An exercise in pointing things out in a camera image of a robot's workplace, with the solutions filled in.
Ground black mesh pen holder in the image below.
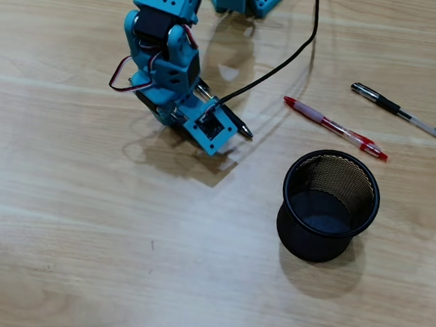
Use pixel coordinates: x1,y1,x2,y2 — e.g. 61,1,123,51
272,145,386,269

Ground black retractable pen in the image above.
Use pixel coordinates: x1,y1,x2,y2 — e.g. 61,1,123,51
191,83,259,140

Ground clear gel pen black cap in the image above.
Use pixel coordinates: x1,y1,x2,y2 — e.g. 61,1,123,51
345,82,436,149

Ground black camera cable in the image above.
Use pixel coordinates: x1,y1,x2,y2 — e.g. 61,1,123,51
202,0,321,133

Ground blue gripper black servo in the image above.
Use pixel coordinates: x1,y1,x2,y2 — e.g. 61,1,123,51
127,49,216,132

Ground red retractable pen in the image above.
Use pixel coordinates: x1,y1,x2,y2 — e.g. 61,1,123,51
278,95,394,162

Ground red white black servo wire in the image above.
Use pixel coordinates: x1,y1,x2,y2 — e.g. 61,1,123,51
108,18,201,100

